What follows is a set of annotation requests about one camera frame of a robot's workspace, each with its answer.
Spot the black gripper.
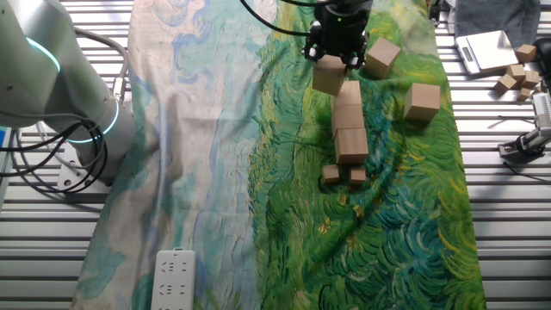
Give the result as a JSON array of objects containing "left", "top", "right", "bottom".
[{"left": 302, "top": 6, "right": 370, "bottom": 71}]

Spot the white kitchen scale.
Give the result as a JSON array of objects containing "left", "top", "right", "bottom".
[{"left": 455, "top": 29, "right": 520, "bottom": 75}]

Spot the grey towel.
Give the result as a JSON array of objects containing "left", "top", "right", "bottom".
[{"left": 454, "top": 0, "right": 542, "bottom": 40}]

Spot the painted landscape cloth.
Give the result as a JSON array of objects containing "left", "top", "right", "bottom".
[{"left": 71, "top": 0, "right": 487, "bottom": 310}]

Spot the black rounded device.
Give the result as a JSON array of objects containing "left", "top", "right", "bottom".
[{"left": 533, "top": 37, "right": 551, "bottom": 81}]

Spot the white power strip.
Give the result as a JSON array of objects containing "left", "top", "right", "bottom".
[{"left": 150, "top": 248, "right": 198, "bottom": 310}]

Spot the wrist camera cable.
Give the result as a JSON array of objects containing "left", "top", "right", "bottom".
[{"left": 239, "top": 0, "right": 345, "bottom": 38}]

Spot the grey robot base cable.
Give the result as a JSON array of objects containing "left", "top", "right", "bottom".
[{"left": 71, "top": 28, "right": 130, "bottom": 104}]

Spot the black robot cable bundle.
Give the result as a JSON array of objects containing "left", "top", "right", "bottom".
[{"left": 0, "top": 118, "right": 108, "bottom": 195}]

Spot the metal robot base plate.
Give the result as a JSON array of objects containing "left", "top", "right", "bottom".
[{"left": 55, "top": 141, "right": 113, "bottom": 195}]

